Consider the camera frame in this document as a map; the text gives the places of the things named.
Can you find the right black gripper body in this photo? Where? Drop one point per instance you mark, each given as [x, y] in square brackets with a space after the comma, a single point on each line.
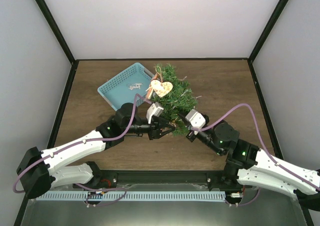
[190, 136]

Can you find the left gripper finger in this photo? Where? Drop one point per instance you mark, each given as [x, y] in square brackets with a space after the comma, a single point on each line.
[162, 122]
[165, 131]

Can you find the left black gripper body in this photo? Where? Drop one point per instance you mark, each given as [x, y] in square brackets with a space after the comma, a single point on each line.
[153, 133]

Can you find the small green christmas tree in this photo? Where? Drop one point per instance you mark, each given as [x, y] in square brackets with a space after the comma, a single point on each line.
[180, 99]

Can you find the gingerbread figure ornament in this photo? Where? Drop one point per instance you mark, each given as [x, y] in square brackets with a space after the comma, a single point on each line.
[150, 89]

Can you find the brown heart ornament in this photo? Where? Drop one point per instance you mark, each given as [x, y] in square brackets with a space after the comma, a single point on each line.
[160, 87]

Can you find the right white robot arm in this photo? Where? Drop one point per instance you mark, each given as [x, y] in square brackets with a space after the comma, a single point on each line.
[249, 165]

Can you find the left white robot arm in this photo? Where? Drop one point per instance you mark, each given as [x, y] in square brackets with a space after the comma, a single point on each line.
[41, 170]

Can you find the blue plastic basket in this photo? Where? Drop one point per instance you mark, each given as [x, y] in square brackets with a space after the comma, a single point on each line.
[115, 91]

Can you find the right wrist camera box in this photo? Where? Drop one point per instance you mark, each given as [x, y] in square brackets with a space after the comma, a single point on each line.
[196, 120]

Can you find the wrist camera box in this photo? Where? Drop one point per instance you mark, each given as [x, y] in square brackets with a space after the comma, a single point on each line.
[154, 110]
[196, 120]

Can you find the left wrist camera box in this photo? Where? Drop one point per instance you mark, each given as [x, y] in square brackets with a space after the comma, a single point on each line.
[154, 110]

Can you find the black aluminium front rail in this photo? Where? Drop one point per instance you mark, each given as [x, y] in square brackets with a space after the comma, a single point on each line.
[210, 178]

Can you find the light blue cable duct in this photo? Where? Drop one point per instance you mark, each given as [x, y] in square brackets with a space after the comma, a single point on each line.
[139, 196]

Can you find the black frame post right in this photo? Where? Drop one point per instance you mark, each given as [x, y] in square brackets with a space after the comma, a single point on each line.
[280, 6]

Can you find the black frame post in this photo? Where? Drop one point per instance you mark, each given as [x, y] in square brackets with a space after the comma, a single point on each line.
[280, 6]
[55, 29]

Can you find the black frame post left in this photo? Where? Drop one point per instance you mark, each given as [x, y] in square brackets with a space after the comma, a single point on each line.
[55, 29]

